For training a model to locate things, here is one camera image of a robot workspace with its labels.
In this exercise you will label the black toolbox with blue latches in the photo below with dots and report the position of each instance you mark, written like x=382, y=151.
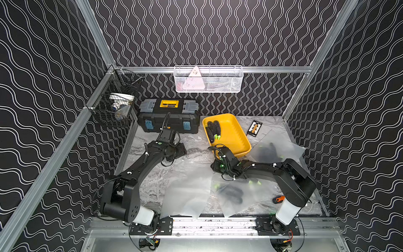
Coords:
x=180, y=115

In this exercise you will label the pink triangular card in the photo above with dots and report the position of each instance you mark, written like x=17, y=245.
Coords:
x=194, y=81

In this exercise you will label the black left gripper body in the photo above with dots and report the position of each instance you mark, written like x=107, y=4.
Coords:
x=176, y=149

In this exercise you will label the black wire basket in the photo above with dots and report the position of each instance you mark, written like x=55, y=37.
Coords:
x=115, y=106

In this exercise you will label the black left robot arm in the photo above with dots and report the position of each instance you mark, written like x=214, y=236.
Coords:
x=121, y=194

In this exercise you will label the clear zip-top bag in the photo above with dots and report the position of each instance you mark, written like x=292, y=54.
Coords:
x=275, y=147
x=188, y=194
x=251, y=195

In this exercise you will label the dark purple toy eggplant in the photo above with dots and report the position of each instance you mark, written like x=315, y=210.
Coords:
x=230, y=193
x=254, y=182

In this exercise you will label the small black picture card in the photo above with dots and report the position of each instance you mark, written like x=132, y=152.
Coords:
x=254, y=128

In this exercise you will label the pile of toy eggplants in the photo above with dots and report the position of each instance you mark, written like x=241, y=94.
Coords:
x=213, y=131

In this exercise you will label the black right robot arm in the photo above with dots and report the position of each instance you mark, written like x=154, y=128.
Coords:
x=295, y=183

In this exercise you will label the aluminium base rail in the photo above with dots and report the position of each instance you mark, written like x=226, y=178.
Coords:
x=219, y=227

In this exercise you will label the white wire basket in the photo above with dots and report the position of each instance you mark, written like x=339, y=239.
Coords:
x=217, y=79

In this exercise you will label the orange handled screwdriver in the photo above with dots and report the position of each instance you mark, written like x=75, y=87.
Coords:
x=278, y=199

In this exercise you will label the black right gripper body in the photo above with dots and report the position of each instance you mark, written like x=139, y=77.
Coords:
x=218, y=167

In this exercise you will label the yellow plastic bin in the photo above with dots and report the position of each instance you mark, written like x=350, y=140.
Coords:
x=232, y=134

